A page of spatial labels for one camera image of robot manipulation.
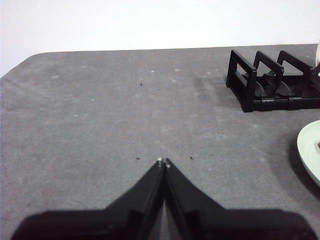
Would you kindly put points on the black plate rack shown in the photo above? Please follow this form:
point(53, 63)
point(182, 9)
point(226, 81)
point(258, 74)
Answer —
point(250, 100)

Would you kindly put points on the green plate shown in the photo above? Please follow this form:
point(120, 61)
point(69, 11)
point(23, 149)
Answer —
point(308, 147)

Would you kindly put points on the beige plate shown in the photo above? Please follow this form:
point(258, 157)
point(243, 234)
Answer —
point(318, 55)

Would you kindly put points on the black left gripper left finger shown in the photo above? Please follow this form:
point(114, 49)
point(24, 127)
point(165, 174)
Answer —
point(112, 222)

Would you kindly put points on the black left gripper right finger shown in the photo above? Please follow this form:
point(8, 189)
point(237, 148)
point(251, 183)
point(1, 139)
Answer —
point(225, 225)

